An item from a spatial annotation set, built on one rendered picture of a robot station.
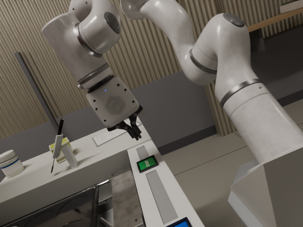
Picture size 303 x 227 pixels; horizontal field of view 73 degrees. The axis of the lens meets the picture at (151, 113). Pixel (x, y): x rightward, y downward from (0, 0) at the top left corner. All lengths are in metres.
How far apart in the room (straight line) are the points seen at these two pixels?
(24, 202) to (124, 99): 0.52
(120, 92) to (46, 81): 1.97
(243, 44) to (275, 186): 0.37
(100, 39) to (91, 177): 0.49
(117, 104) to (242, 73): 0.33
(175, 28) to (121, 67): 1.64
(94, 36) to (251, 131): 0.41
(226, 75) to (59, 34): 0.41
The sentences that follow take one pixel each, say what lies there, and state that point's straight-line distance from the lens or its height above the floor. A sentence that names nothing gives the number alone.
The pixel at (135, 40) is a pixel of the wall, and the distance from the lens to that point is 2.33.
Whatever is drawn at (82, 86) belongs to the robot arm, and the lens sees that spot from 0.50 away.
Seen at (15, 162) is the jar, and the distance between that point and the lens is 1.04.
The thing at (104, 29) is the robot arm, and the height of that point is 1.32.
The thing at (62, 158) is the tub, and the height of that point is 0.98.
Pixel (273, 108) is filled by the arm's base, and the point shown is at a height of 1.03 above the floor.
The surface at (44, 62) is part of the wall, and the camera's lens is 2.43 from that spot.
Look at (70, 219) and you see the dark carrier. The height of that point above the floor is 0.90.
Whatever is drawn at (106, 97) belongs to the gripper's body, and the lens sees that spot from 0.50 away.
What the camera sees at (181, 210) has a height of 0.96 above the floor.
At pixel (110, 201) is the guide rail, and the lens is 0.74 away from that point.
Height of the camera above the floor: 1.25
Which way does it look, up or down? 17 degrees down
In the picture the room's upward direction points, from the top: 21 degrees counter-clockwise
